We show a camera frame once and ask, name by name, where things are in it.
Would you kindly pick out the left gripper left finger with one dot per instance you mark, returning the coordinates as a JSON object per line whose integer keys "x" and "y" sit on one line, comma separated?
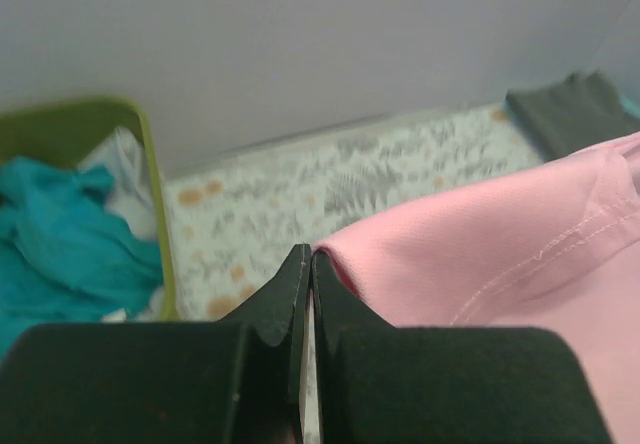
{"x": 236, "y": 380}

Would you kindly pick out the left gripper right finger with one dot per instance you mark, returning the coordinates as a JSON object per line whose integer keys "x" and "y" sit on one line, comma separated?
{"x": 381, "y": 384}

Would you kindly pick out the pink t-shirt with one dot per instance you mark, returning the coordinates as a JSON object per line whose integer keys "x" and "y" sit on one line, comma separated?
{"x": 556, "y": 246}

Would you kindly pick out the floral patterned table mat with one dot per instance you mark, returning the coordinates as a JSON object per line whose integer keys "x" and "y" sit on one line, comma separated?
{"x": 233, "y": 221}

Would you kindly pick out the white garment in bin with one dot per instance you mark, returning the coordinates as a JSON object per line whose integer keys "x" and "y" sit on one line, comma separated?
{"x": 118, "y": 275}

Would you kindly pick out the teal t-shirt in bin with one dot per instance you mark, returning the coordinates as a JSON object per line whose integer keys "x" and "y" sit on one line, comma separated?
{"x": 64, "y": 256}

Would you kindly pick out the green plastic bin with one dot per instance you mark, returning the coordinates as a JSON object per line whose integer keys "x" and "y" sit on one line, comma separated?
{"x": 90, "y": 130}

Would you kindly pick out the folded dark grey t-shirt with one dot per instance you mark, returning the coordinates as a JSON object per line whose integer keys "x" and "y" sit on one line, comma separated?
{"x": 578, "y": 112}

